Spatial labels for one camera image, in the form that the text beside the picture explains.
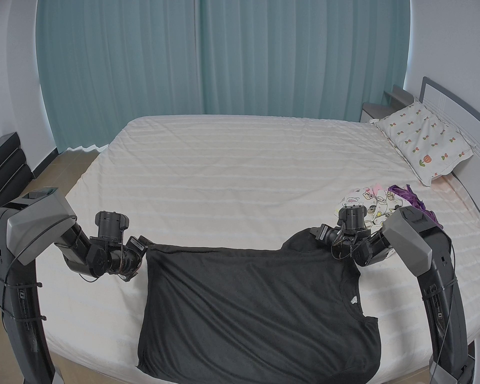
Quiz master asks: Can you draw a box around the bed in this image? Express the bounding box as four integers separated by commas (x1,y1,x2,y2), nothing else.
37,77,480,384

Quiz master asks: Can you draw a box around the black chest of drawers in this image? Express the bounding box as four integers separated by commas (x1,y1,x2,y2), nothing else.
0,131,34,205

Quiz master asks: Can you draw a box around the black T-shirt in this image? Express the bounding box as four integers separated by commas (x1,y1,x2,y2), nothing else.
135,229,382,384

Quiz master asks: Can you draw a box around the white printed pyjama garment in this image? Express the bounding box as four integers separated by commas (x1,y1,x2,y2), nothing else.
334,183,404,259

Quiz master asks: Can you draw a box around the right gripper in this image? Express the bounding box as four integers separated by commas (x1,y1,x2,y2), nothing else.
309,224,340,247

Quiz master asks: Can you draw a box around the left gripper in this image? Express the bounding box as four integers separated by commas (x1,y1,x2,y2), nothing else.
125,235,151,269

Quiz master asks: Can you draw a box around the purple satin garment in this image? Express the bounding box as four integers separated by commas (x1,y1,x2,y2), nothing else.
388,184,444,228

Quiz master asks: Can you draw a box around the white printed pillow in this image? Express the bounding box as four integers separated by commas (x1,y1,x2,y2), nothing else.
369,100,474,187

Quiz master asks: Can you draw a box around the grey bedside table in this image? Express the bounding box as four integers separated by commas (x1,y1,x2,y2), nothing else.
360,84,415,124

